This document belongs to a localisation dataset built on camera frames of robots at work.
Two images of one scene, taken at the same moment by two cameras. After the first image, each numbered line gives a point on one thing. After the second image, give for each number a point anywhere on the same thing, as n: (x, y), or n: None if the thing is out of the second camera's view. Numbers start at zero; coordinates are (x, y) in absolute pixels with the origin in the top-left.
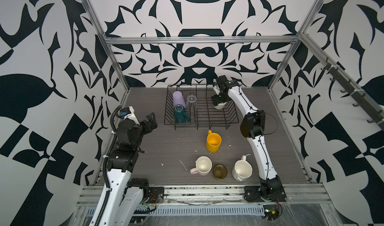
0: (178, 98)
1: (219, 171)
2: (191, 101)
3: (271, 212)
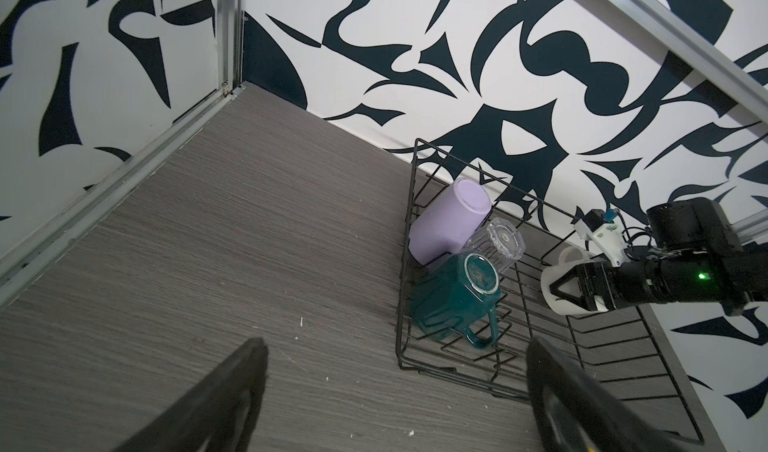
0: (449, 222)
1: None
2: (500, 241)
3: None
